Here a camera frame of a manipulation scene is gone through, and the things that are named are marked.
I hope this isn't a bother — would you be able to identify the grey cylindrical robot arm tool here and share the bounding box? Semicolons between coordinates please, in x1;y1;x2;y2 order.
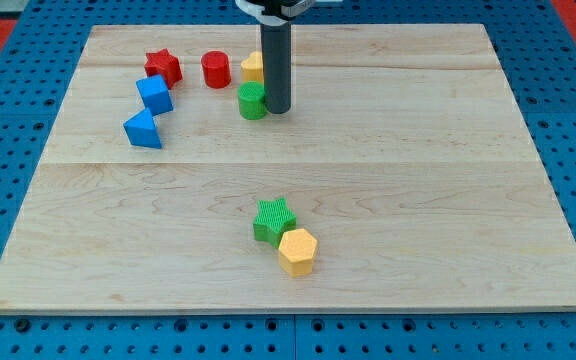
260;22;291;114

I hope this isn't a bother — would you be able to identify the yellow hexagon block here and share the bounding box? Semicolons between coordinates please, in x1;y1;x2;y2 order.
278;228;318;277

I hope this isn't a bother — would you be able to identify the green star block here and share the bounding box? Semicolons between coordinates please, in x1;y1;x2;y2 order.
253;197;297;249

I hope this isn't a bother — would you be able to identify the green cylinder block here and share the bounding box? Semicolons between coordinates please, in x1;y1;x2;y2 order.
237;81;267;120

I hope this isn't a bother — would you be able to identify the wooden board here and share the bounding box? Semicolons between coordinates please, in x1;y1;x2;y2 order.
0;24;576;315

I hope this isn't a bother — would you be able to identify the yellow heart block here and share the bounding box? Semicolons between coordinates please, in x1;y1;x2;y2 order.
240;51;264;83

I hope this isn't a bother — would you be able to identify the red cylinder block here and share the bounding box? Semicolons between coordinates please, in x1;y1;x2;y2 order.
201;50;231;89

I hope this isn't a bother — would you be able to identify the blue triangle block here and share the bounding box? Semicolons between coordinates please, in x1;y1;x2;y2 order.
123;108;162;149

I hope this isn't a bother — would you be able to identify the blue cube block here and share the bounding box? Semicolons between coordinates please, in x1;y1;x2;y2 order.
136;75;174;115

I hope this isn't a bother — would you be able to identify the red star block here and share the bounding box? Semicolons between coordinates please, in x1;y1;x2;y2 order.
144;48;183;90

